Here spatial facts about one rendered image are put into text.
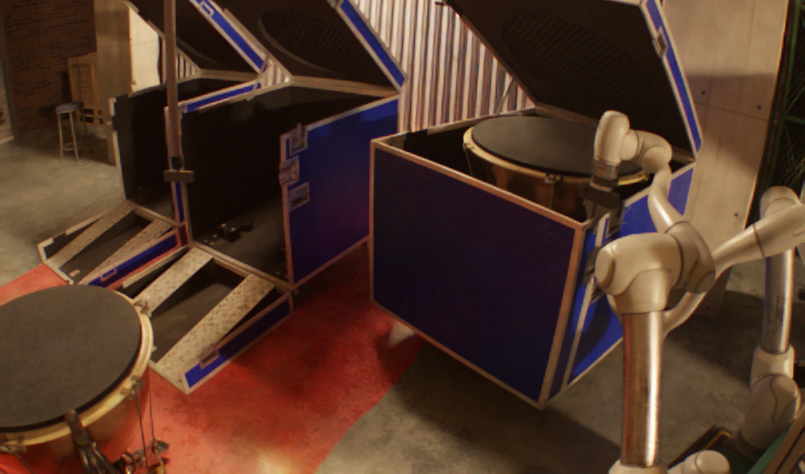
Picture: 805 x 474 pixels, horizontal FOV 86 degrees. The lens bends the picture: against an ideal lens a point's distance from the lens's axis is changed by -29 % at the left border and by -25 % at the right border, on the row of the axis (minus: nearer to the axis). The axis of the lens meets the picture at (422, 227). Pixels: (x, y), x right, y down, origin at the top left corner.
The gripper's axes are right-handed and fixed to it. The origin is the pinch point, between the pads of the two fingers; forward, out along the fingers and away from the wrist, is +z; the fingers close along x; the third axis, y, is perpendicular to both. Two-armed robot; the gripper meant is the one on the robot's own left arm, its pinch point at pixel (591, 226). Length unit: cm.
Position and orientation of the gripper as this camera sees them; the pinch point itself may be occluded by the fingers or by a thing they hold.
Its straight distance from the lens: 183.9
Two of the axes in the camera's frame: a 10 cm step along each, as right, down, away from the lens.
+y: -7.1, 1.1, -7.0
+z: -1.7, 9.3, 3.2
